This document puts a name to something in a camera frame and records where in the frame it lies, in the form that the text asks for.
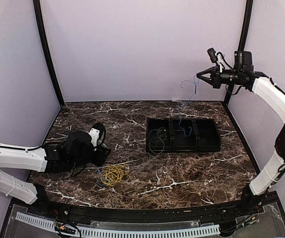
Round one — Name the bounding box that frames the blue cable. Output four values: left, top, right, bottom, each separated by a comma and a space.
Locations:
95, 167, 108, 186
175, 75, 200, 138

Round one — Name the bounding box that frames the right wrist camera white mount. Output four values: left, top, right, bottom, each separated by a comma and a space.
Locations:
207, 48, 225, 72

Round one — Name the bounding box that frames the white slotted cable duct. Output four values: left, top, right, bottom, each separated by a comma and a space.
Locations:
15, 212, 221, 238

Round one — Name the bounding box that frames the black curved front rail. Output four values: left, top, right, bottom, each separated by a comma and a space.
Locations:
28, 201, 264, 224

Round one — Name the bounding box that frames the yellow cable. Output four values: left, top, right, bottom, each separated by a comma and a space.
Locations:
100, 163, 130, 186

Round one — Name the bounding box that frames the black three-compartment tray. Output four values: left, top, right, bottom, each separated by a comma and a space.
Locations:
146, 118, 221, 154

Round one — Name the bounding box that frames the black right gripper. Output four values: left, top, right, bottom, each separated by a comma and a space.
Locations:
197, 64, 242, 88

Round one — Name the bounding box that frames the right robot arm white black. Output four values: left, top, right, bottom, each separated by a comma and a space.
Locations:
196, 48, 285, 215

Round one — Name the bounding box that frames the black frame post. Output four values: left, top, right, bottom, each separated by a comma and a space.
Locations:
224, 0, 253, 106
33, 0, 65, 107

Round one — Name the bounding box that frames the right black frame post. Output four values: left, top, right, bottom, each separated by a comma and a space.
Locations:
224, 0, 253, 106

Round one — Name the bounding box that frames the left black frame post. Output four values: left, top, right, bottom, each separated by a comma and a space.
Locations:
33, 0, 65, 107

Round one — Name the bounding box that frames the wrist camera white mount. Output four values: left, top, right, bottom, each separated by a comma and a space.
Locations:
89, 122, 107, 151
207, 48, 225, 72

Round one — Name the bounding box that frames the grey thin cable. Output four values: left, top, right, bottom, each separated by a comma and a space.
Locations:
148, 127, 169, 154

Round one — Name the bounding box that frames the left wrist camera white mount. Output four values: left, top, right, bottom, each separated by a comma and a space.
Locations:
89, 122, 107, 151

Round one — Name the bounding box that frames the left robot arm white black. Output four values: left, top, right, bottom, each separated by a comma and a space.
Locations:
0, 128, 111, 216

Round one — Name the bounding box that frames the white thin cable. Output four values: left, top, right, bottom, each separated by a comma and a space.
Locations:
156, 126, 169, 147

